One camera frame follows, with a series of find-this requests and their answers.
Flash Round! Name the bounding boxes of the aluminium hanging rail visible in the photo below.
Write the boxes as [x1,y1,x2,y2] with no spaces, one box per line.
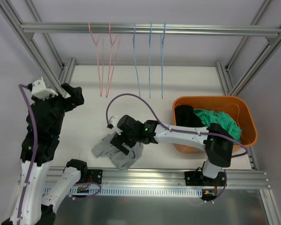
[20,22,281,38]

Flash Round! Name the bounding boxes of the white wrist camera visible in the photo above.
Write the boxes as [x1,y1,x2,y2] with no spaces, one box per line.
[107,116,122,135]
[27,78,58,100]

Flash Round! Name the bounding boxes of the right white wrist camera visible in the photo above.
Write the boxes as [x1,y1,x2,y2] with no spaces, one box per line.
[107,116,122,135]

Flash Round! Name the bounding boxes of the green tank top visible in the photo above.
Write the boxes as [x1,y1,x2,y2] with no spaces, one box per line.
[194,109,242,142]

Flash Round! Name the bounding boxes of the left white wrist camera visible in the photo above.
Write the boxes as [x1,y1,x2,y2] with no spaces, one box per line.
[27,78,58,100]

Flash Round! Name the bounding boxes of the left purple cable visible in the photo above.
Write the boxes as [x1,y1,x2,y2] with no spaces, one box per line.
[15,83,39,221]

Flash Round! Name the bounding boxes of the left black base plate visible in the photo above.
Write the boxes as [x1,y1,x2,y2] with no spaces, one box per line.
[87,168,103,184]

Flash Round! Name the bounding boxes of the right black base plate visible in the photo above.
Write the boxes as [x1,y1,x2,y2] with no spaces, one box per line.
[184,167,227,187]

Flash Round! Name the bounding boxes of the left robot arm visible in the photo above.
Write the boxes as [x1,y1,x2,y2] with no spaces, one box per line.
[2,79,88,225]

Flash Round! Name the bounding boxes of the grey tank top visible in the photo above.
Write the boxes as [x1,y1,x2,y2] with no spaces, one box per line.
[91,132,144,170]

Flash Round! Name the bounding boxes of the pink hanger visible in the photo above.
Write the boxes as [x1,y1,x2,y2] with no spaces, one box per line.
[105,23,121,98]
[88,22,104,97]

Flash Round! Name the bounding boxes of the blue hanger of red top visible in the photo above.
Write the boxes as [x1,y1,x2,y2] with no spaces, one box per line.
[160,23,166,99]

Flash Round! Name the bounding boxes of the aluminium frame posts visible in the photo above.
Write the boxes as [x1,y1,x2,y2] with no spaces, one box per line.
[2,0,281,97]

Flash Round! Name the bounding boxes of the blue hanger of green top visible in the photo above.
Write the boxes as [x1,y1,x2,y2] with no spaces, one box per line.
[148,23,153,98]

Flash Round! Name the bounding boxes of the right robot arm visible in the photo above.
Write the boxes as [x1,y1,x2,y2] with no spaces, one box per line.
[107,115,233,186]

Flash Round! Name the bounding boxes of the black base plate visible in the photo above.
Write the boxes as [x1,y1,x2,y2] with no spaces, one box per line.
[184,167,227,187]
[87,168,103,184]

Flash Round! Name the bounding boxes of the aluminium front rail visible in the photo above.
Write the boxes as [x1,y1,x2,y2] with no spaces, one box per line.
[18,166,271,188]

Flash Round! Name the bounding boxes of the black tank top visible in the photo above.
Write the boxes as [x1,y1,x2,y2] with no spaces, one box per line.
[175,105,205,128]

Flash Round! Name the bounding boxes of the blue hanger of white top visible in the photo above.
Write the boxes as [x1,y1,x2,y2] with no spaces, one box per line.
[133,23,141,97]

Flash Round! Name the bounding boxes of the white slotted cable duct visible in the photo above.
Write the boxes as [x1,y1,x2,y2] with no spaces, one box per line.
[67,185,203,198]

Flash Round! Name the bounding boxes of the orange plastic basket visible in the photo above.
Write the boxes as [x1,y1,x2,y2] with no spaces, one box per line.
[172,96,258,148]

